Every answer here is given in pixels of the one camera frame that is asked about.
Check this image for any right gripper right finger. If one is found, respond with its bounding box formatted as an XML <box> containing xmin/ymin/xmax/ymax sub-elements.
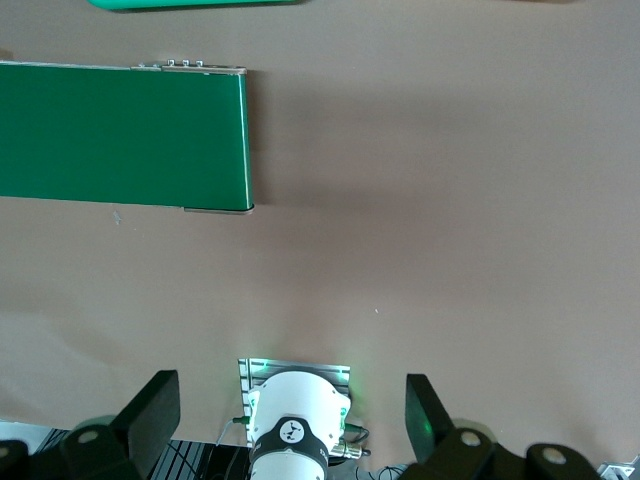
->
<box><xmin>399</xmin><ymin>373</ymin><xmax>502</xmax><ymax>480</ymax></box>

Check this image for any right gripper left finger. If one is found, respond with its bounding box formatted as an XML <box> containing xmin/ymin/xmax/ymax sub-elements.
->
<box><xmin>59</xmin><ymin>369</ymin><xmax>182</xmax><ymax>480</ymax></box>

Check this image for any green conveyor belt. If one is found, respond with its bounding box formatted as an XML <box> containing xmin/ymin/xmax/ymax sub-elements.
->
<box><xmin>0</xmin><ymin>58</ymin><xmax>256</xmax><ymax>216</ymax></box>

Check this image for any green plastic tray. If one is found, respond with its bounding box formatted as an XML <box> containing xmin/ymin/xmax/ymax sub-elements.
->
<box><xmin>85</xmin><ymin>0</ymin><xmax>307</xmax><ymax>12</ymax></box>

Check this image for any black slotted cable duct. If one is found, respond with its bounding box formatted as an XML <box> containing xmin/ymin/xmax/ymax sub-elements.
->
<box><xmin>164</xmin><ymin>439</ymin><xmax>254</xmax><ymax>480</ymax></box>

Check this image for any silver cable connector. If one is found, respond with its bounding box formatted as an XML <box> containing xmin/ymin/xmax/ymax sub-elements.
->
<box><xmin>329</xmin><ymin>423</ymin><xmax>372</xmax><ymax>459</ymax></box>

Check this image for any thin grey cable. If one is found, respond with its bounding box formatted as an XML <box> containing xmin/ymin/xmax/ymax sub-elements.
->
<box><xmin>217</xmin><ymin>417</ymin><xmax>251</xmax><ymax>446</ymax></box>

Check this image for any aluminium frame post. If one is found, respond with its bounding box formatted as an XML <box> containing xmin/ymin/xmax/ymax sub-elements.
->
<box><xmin>597</xmin><ymin>460</ymin><xmax>632</xmax><ymax>480</ymax></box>

